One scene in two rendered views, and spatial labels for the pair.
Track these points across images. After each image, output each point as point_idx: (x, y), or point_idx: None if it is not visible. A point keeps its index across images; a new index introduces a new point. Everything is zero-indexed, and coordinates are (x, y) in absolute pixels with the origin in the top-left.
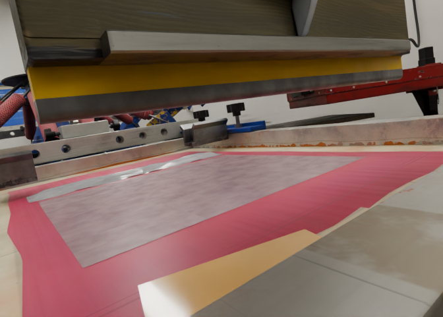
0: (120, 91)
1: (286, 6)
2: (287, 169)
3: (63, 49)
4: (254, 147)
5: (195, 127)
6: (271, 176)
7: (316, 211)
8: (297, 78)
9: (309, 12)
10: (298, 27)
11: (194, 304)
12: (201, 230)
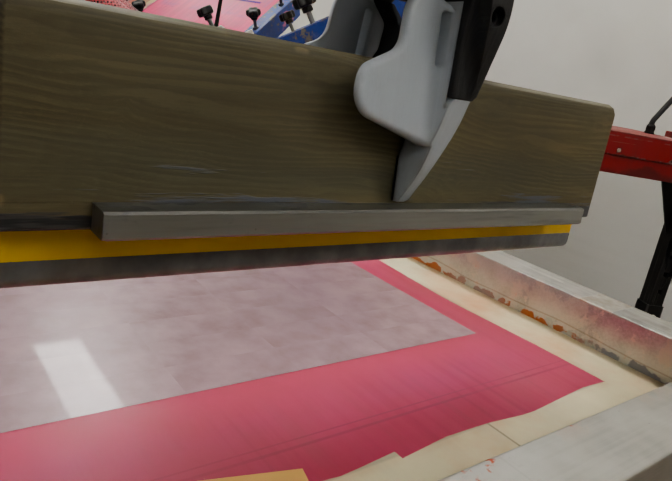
0: (103, 256)
1: (390, 152)
2: (350, 313)
3: (41, 216)
4: None
5: None
6: (318, 322)
7: (335, 438)
8: (379, 243)
9: (416, 178)
10: (397, 188)
11: None
12: (169, 416)
